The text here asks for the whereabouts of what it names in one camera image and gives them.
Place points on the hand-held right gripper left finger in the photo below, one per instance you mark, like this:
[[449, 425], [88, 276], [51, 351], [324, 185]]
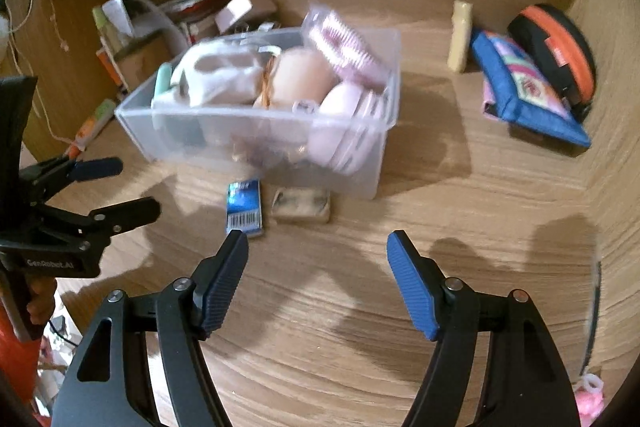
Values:
[[225, 282]]

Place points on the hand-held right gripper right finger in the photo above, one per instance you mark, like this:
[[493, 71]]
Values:
[[410, 287]]

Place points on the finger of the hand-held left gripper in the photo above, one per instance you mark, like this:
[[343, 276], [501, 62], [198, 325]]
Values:
[[132, 211], [97, 168]]

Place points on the clear plastic storage bin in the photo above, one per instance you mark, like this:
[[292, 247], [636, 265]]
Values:
[[175, 137]]

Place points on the mint green container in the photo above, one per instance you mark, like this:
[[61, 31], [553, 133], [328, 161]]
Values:
[[162, 82]]

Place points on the white brown cloth pouch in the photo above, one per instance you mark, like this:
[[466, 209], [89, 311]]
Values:
[[220, 74]]

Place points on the pink round case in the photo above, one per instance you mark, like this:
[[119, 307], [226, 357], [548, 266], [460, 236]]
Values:
[[340, 127]]

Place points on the amber hair clip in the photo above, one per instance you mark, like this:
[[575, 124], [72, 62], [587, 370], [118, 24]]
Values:
[[269, 82]]

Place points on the beige cream plastic jar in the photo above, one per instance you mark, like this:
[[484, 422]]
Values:
[[305, 74]]

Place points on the pink items clear pack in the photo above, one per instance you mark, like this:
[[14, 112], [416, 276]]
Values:
[[345, 47]]

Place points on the person's left forearm orange sleeve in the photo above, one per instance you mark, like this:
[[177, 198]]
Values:
[[12, 357]]

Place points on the wooden desktop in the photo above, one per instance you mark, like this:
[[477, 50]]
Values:
[[350, 307]]

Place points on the person's left hand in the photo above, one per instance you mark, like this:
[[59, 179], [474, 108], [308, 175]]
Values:
[[42, 302]]

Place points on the orange green marker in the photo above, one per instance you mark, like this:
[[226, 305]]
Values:
[[90, 127]]

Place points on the small blue box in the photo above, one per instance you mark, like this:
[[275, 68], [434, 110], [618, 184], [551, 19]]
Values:
[[245, 207]]

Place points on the beige soap packet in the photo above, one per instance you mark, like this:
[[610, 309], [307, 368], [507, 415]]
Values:
[[300, 206]]

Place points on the green orange box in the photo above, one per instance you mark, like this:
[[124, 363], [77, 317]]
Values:
[[107, 52]]

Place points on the stack of books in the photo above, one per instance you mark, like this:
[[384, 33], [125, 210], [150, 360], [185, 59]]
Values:
[[200, 14]]

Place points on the pink white small box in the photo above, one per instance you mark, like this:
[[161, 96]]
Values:
[[234, 9]]

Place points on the pink white toy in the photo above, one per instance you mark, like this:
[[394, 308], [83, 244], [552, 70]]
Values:
[[589, 399]]

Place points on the blue patchwork pouch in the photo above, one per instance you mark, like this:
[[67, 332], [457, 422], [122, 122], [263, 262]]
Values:
[[530, 97]]

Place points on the cream yellow bottle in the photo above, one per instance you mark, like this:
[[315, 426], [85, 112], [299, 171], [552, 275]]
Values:
[[460, 37]]

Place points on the black orange zip case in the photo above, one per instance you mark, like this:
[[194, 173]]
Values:
[[555, 42]]

